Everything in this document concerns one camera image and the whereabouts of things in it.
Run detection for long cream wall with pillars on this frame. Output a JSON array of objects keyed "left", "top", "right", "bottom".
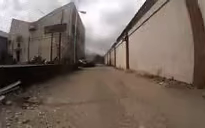
[{"left": 103, "top": 0, "right": 205, "bottom": 90}]

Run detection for pale grey multi-storey building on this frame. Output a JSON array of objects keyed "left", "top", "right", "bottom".
[{"left": 7, "top": 1, "right": 87, "bottom": 65}]

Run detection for pale planks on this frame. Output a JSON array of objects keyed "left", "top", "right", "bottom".
[{"left": 0, "top": 80, "right": 22, "bottom": 106}]

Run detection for vehicle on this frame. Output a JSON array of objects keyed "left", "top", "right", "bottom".
[{"left": 77, "top": 58, "right": 96, "bottom": 68}]

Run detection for dirt strip with rubble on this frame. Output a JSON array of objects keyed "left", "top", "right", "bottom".
[{"left": 0, "top": 84, "right": 54, "bottom": 128}]

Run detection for low dark wall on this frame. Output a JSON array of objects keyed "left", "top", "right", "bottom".
[{"left": 0, "top": 63, "right": 79, "bottom": 92}]

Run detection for grey-brown asphalt road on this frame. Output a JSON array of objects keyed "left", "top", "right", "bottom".
[{"left": 0, "top": 64, "right": 205, "bottom": 128}]

